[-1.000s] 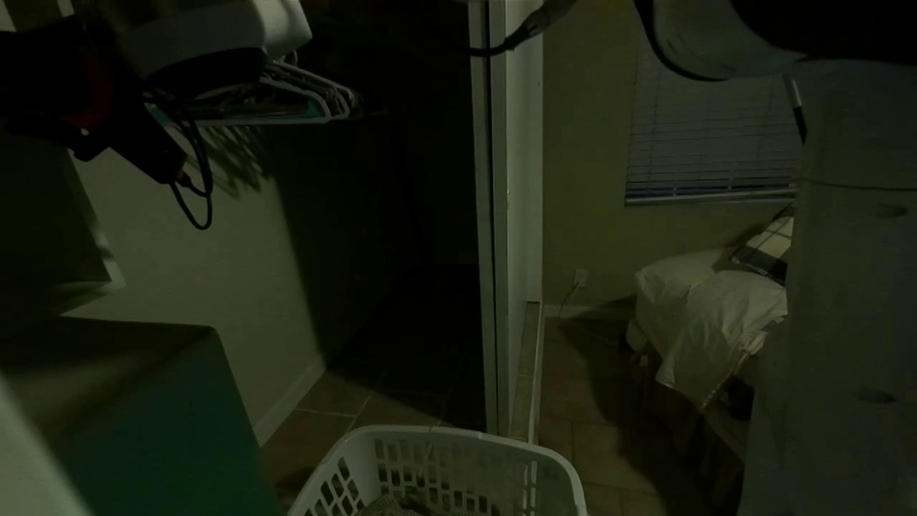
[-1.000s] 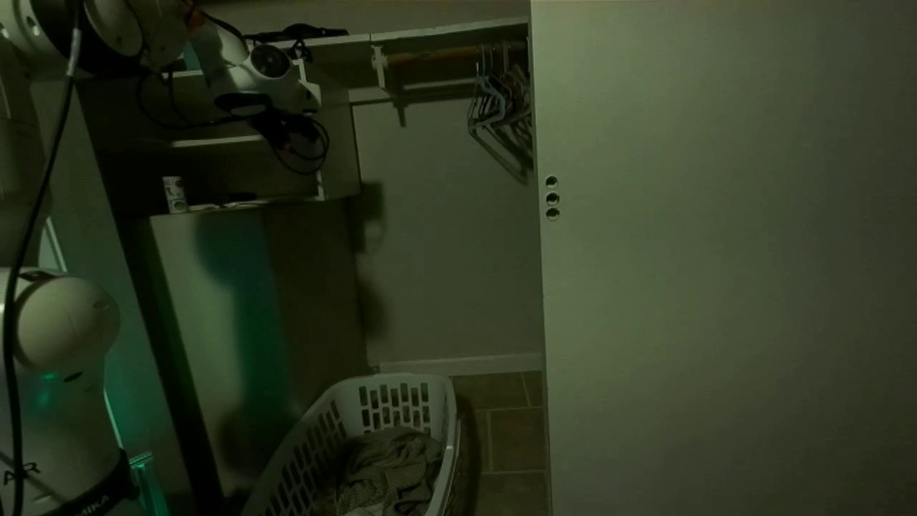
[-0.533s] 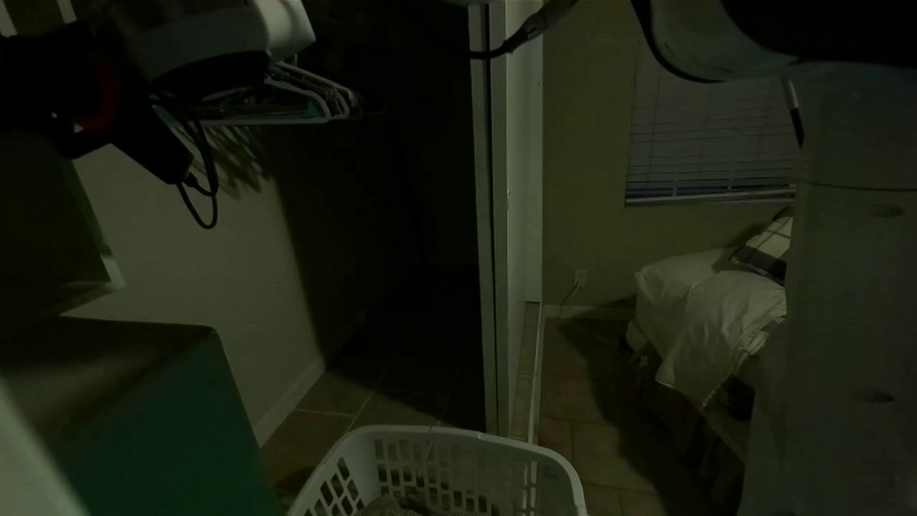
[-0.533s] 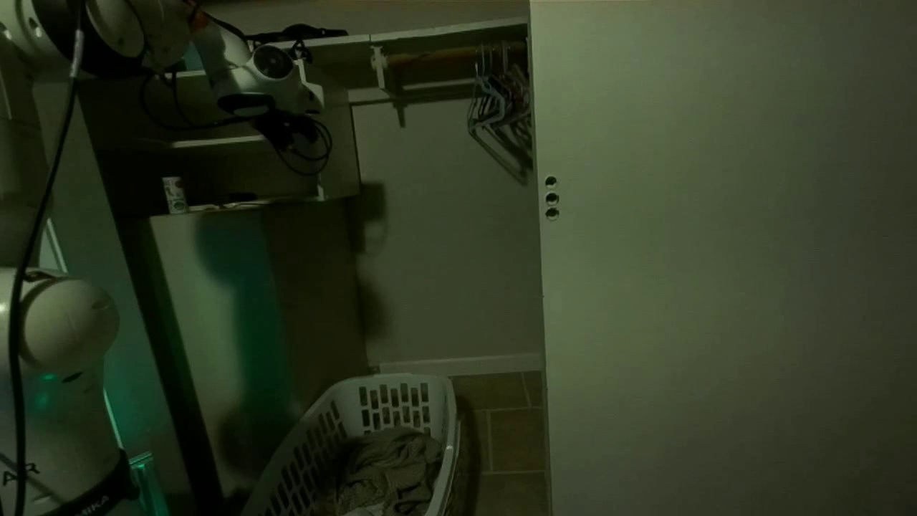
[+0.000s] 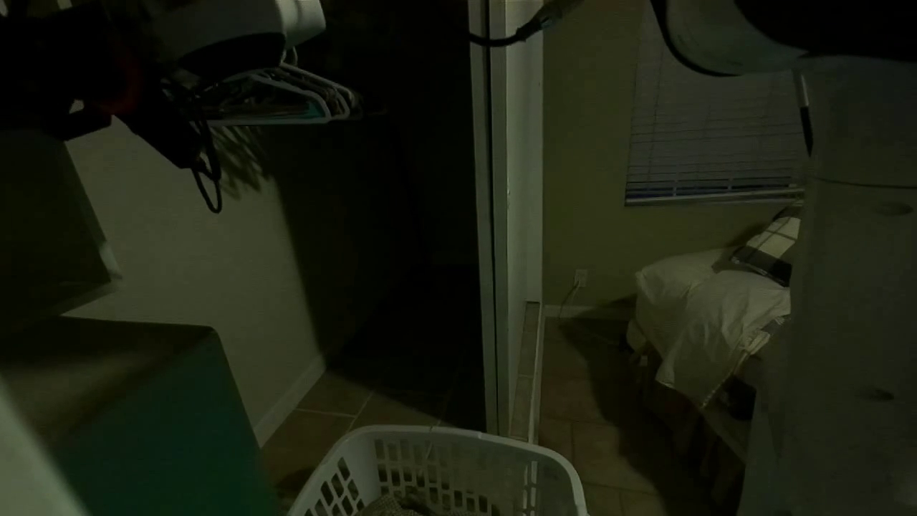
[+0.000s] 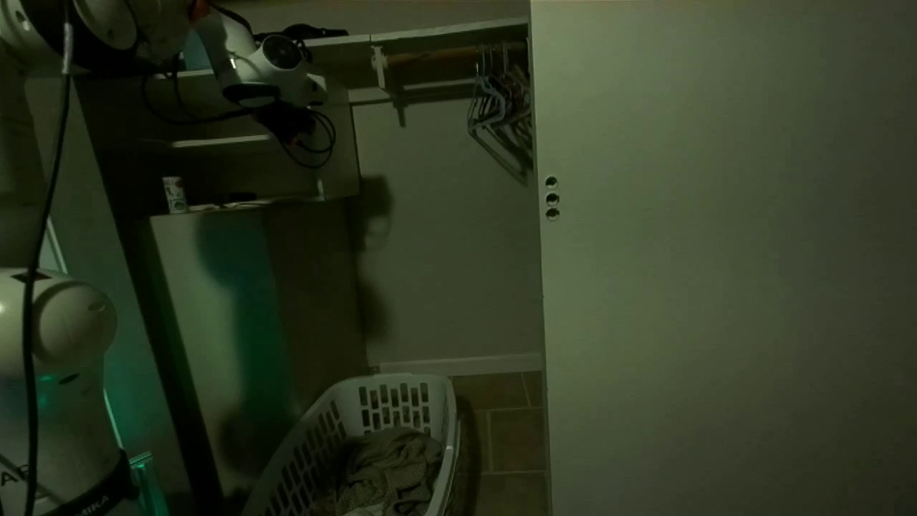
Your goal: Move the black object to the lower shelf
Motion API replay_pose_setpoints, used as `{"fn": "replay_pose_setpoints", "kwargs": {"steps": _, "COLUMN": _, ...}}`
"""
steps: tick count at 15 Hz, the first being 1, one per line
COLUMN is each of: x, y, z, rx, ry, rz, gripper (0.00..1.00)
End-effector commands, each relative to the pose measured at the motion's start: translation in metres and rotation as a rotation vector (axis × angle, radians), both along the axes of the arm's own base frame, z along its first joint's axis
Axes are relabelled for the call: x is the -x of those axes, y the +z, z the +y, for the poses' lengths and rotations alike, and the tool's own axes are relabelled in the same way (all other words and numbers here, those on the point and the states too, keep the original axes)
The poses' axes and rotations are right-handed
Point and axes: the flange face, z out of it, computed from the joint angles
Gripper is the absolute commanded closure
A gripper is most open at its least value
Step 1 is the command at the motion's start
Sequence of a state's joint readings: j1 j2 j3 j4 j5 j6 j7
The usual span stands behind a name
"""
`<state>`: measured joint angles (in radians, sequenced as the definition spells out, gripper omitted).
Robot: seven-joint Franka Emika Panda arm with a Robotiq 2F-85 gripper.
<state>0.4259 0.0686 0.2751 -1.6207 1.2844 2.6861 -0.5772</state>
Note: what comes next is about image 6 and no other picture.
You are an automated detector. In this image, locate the white closet top shelf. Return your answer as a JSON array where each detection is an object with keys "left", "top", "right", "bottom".
[{"left": 302, "top": 14, "right": 529, "bottom": 51}]

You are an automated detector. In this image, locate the white closet door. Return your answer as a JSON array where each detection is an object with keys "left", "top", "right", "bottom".
[{"left": 527, "top": 0, "right": 917, "bottom": 516}]

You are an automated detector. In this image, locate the white shelf unit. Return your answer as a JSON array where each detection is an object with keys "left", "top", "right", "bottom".
[{"left": 139, "top": 69, "right": 367, "bottom": 208}]

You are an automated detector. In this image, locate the white rod bracket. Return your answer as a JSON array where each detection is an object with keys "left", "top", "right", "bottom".
[{"left": 367, "top": 42, "right": 394, "bottom": 95}]

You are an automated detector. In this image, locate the closet hanging rod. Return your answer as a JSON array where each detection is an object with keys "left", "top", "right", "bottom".
[{"left": 381, "top": 38, "right": 529, "bottom": 81}]

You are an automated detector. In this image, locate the white plastic laundry basket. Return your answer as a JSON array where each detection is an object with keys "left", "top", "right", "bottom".
[{"left": 241, "top": 369, "right": 466, "bottom": 516}]

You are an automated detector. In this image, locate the crumpled clothes pile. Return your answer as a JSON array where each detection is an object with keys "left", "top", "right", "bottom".
[{"left": 331, "top": 426, "right": 446, "bottom": 516}]

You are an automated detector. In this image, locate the low cabinet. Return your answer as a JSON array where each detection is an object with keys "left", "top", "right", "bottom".
[{"left": 146, "top": 203, "right": 295, "bottom": 492}]

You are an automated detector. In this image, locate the long black cable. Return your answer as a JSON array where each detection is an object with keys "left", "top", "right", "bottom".
[{"left": 20, "top": 14, "right": 79, "bottom": 516}]

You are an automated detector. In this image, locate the small white container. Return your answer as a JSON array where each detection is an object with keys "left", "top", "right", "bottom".
[{"left": 161, "top": 171, "right": 189, "bottom": 214}]

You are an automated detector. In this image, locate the black wrist cable bundle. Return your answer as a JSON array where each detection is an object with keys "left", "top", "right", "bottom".
[{"left": 279, "top": 105, "right": 340, "bottom": 174}]

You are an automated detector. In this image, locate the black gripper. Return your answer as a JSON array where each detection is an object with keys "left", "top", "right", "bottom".
[{"left": 248, "top": 87, "right": 324, "bottom": 148}]

